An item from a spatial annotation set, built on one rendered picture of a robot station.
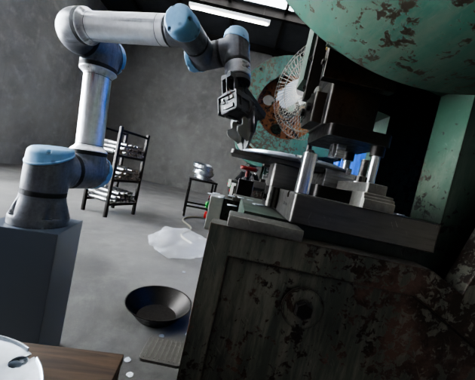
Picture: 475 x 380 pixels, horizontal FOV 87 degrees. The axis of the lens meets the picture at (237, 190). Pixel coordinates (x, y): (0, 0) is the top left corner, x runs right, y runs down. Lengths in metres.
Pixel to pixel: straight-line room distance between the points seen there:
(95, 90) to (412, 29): 0.87
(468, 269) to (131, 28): 0.93
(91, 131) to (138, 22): 0.39
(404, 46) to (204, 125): 7.18
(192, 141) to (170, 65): 2.23
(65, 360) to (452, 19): 0.72
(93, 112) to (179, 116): 6.75
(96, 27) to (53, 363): 0.77
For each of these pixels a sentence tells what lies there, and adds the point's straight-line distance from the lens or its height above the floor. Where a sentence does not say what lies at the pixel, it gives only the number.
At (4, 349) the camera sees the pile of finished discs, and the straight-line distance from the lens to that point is 0.56.
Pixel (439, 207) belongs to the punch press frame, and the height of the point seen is 0.74.
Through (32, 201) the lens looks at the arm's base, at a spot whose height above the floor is 0.52.
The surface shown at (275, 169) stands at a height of 0.75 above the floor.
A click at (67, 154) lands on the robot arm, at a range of 0.89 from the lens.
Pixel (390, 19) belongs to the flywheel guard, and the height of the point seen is 0.94.
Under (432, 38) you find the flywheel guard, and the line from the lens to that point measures 0.43.
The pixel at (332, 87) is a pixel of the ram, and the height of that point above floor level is 0.98.
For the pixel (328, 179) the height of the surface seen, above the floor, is 0.75.
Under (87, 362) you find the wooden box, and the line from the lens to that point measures 0.57.
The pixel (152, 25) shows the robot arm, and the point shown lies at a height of 1.03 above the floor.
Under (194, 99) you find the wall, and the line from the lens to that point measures 7.73.
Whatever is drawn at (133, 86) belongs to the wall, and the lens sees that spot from 8.29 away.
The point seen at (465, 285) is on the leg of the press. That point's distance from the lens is 0.66.
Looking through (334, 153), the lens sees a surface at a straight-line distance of 0.76.
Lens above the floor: 0.71
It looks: 3 degrees down
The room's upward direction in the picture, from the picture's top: 12 degrees clockwise
